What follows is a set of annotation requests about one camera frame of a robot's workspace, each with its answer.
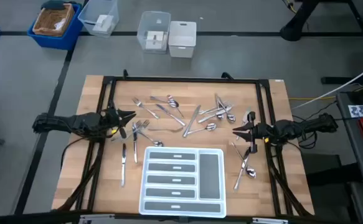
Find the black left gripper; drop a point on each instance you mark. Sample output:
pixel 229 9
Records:
pixel 111 119

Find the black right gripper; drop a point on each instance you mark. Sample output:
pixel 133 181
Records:
pixel 260 132

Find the silver spoon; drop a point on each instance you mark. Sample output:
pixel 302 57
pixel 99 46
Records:
pixel 211 126
pixel 158 143
pixel 231 118
pixel 170 98
pixel 174 104
pixel 251 173

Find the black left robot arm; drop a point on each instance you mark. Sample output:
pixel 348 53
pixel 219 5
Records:
pixel 66 123

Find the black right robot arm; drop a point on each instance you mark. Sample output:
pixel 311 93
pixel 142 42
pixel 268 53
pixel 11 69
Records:
pixel 309 124

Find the white table sticker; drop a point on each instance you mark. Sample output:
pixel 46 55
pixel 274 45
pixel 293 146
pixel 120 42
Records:
pixel 279 81

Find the white cutlery organizer tray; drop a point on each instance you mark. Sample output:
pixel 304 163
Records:
pixel 197 189

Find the white cardboard box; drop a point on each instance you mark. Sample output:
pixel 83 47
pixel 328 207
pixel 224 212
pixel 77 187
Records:
pixel 154 40
pixel 103 23

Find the white plastic storage bin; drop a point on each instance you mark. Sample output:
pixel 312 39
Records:
pixel 182 46

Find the black floor bar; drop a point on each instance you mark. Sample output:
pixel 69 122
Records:
pixel 333 80

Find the clear plastic storage bin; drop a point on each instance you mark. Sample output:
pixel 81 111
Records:
pixel 156 18
pixel 89 12

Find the blue plastic bin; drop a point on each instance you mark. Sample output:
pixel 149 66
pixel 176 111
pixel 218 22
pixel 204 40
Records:
pixel 53 42

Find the dark grey side table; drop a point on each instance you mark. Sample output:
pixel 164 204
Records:
pixel 352 155

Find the white crumpled paper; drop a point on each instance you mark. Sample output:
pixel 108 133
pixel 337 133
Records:
pixel 60 24

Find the brown wicker basket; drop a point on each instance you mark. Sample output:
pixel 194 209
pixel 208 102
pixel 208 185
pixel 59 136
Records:
pixel 49 20

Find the black metal crossbar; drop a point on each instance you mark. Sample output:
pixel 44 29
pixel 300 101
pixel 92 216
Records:
pixel 44 217

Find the black cloth bundle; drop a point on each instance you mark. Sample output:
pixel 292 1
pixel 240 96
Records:
pixel 53 4

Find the black frame clamp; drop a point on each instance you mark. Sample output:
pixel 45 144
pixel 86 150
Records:
pixel 227 75
pixel 125 74

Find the silver metal bracket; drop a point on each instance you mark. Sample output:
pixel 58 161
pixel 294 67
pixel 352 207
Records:
pixel 270 221
pixel 97 218

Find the black desk leg frame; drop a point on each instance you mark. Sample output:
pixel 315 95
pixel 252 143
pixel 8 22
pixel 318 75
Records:
pixel 293 29

